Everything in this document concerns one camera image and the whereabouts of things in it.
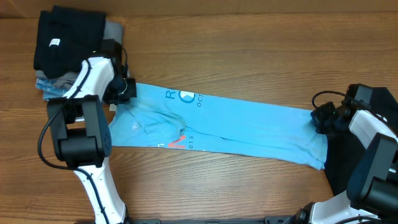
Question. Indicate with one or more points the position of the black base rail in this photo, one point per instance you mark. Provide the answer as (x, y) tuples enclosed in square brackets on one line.
[(265, 220)]

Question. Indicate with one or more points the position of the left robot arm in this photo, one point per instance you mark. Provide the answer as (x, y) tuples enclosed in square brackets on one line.
[(80, 132)]

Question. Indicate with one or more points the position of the black garment at right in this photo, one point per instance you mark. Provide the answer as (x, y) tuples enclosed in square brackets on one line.
[(345, 149)]

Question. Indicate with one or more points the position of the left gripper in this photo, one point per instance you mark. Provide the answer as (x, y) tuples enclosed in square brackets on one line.
[(130, 93)]

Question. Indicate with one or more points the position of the folded black garment on stack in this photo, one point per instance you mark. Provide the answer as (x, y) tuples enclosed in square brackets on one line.
[(65, 38)]

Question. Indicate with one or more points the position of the folded blue jeans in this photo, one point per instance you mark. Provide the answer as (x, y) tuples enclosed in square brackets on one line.
[(53, 88)]

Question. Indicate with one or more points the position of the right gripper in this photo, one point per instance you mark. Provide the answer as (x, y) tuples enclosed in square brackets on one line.
[(321, 117)]

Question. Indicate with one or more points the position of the light blue printed t-shirt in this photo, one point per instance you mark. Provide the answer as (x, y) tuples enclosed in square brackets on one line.
[(162, 117)]

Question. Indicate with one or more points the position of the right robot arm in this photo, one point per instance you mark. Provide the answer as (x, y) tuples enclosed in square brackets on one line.
[(361, 162)]

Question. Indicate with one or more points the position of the folded grey garment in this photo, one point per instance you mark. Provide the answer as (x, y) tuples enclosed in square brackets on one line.
[(112, 30)]

